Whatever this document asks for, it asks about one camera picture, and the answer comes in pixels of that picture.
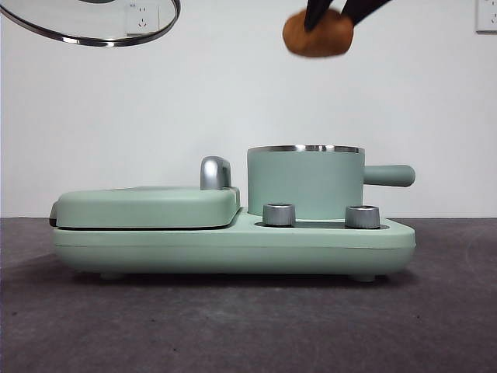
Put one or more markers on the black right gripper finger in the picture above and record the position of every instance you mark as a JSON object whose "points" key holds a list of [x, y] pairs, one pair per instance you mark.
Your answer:
{"points": [[315, 13], [365, 9]]}

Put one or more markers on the brown potato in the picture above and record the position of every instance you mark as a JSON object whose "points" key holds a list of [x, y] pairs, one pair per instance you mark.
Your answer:
{"points": [[318, 42]]}

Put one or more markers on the glass lid with green knob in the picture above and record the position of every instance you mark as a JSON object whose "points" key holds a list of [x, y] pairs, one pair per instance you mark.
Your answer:
{"points": [[58, 23]]}

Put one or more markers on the silver control knob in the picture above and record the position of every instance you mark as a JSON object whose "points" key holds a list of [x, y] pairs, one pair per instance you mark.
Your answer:
{"points": [[279, 215], [362, 217]]}

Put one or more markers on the mint green breakfast machine base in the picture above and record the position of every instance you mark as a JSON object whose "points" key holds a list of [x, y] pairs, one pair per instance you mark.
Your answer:
{"points": [[233, 248]]}

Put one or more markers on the mint green griddle cover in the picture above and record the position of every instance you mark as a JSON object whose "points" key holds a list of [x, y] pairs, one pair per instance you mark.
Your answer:
{"points": [[136, 206]]}

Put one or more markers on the white wall socket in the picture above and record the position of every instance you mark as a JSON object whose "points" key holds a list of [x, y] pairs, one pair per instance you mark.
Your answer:
{"points": [[143, 17], [487, 17]]}

